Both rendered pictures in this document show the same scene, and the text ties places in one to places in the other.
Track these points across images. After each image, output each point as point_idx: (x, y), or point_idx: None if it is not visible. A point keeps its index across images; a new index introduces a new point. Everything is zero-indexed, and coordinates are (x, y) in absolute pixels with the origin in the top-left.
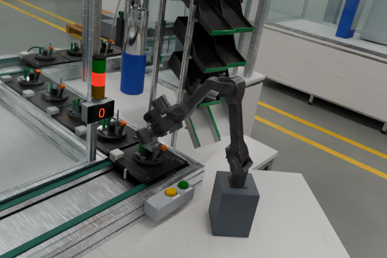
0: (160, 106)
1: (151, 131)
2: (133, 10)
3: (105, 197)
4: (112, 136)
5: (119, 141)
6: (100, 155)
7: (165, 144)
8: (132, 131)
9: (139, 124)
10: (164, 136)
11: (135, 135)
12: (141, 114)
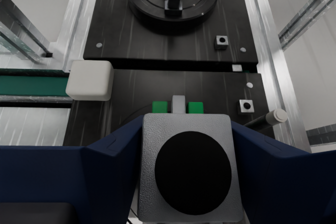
0: None
1: (295, 38)
2: None
3: None
4: (152, 4)
5: (164, 31)
6: (74, 50)
7: (294, 126)
8: (233, 15)
9: (291, 0)
10: (322, 57)
11: (223, 36)
12: None
